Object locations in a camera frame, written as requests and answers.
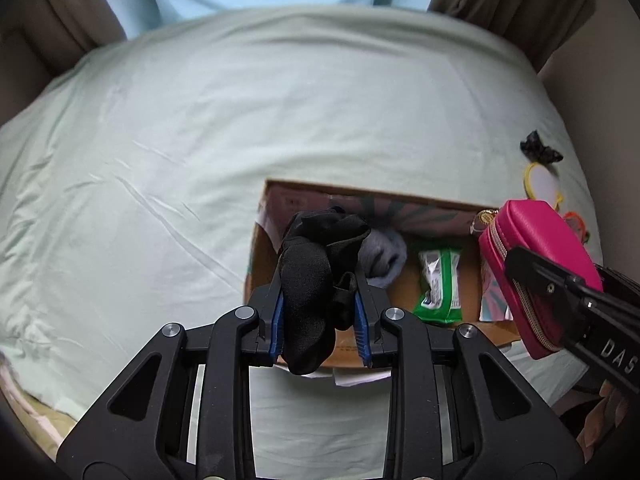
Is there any grey sock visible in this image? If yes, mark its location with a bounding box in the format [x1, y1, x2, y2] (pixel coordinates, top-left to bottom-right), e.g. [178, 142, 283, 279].
[357, 227, 408, 290]

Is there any gold keychain charm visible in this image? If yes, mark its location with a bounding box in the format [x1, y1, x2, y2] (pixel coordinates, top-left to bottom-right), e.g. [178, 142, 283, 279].
[470, 208, 497, 235]

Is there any yellow round hand mirror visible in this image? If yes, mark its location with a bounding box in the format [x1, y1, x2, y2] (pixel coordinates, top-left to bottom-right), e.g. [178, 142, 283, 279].
[523, 161, 567, 207]

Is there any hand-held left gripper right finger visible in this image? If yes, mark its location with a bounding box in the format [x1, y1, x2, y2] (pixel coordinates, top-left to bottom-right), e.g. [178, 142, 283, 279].
[351, 270, 586, 480]

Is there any brown curtain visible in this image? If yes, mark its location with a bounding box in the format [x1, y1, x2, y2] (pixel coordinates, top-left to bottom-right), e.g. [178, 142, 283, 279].
[427, 0, 599, 74]
[30, 0, 128, 68]

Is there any green wet wipes packet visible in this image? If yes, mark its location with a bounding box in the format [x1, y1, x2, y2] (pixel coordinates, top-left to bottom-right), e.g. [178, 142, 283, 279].
[412, 247, 463, 324]

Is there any patterned blanket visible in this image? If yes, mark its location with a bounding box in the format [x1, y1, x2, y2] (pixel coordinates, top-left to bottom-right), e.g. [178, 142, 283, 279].
[0, 350, 78, 461]

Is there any pink zip pouch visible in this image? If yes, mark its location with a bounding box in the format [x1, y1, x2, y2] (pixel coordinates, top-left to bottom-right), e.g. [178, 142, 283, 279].
[477, 200, 604, 361]

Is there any black scrunchie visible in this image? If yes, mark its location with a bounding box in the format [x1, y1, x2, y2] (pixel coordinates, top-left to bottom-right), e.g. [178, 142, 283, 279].
[520, 130, 564, 165]

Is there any pale green bed sheet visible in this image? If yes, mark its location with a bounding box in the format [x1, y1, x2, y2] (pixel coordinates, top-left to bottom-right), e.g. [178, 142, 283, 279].
[0, 4, 607, 480]

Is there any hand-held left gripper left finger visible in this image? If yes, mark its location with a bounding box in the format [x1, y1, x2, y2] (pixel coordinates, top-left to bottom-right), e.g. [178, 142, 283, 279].
[56, 283, 287, 480]

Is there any white paper slip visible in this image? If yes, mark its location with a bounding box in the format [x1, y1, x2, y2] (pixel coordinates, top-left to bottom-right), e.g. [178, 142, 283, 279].
[330, 367, 394, 387]

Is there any orange hair tie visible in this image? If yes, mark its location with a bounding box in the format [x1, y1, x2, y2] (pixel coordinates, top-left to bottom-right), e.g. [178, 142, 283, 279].
[562, 210, 592, 247]

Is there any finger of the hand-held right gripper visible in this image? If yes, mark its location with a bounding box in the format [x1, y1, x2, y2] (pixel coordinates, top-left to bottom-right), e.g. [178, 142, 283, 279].
[505, 246, 607, 312]

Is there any black sock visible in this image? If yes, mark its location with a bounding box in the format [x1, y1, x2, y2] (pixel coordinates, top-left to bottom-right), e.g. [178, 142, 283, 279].
[278, 206, 373, 376]

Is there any cardboard box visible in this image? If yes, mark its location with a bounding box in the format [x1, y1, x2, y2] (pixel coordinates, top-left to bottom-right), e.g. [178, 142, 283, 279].
[243, 178, 526, 373]

